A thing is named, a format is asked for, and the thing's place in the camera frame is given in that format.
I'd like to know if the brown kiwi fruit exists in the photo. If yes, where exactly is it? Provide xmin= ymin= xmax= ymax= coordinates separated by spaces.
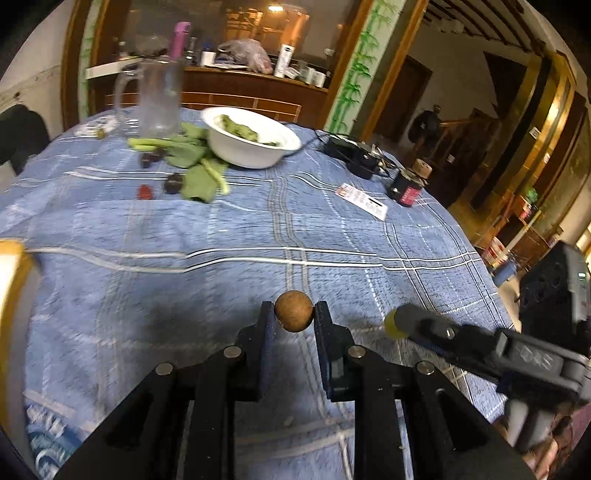
xmin=274 ymin=290 xmax=314 ymax=333

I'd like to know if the person's right hand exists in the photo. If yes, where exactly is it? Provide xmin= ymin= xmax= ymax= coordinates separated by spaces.
xmin=522 ymin=414 xmax=574 ymax=480

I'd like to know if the blue plaid tablecloth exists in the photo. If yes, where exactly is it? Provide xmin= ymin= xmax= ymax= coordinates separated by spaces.
xmin=1 ymin=128 xmax=511 ymax=479

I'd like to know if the white red paper card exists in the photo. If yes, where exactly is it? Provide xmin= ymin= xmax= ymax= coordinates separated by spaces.
xmin=335 ymin=183 xmax=388 ymax=221

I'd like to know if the small black red jar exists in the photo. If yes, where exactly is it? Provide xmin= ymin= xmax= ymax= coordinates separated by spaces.
xmin=386 ymin=169 xmax=425 ymax=208

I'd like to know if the dark plum near vegetables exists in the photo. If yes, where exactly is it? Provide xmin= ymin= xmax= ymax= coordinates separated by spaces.
xmin=163 ymin=173 xmax=184 ymax=194

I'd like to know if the black electronic device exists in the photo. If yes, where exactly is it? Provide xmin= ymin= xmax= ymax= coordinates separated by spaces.
xmin=321 ymin=134 xmax=391 ymax=180

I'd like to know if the small red fruit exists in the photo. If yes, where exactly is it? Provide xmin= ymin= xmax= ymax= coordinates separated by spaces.
xmin=137 ymin=184 xmax=154 ymax=200

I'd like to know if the green leafy vegetable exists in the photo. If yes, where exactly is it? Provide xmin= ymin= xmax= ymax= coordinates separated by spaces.
xmin=127 ymin=122 xmax=230 ymax=203

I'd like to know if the white ceramic bowl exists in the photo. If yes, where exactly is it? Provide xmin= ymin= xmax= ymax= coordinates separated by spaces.
xmin=201 ymin=107 xmax=301 ymax=170

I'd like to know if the dark cherry near mug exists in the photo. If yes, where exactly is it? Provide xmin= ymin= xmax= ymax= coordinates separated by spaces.
xmin=140 ymin=149 xmax=163 ymax=169

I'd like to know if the white foam tray yellow rim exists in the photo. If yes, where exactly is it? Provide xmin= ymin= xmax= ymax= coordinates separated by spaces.
xmin=1 ymin=240 xmax=42 ymax=437

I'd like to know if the wooden sideboard cabinet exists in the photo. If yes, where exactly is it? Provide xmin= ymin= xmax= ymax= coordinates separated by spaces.
xmin=85 ymin=59 xmax=329 ymax=128

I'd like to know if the clear glass mug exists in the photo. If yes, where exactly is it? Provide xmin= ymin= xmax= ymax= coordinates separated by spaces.
xmin=113 ymin=57 xmax=184 ymax=139

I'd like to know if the white tube box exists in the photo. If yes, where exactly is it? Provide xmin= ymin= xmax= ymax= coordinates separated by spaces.
xmin=273 ymin=44 xmax=294 ymax=78

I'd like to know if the pink plastic bag on cabinet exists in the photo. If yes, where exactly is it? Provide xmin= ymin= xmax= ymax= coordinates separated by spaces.
xmin=216 ymin=38 xmax=273 ymax=74

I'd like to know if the purple thermos bottle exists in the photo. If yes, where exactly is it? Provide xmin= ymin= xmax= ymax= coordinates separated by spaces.
xmin=168 ymin=21 xmax=191 ymax=60

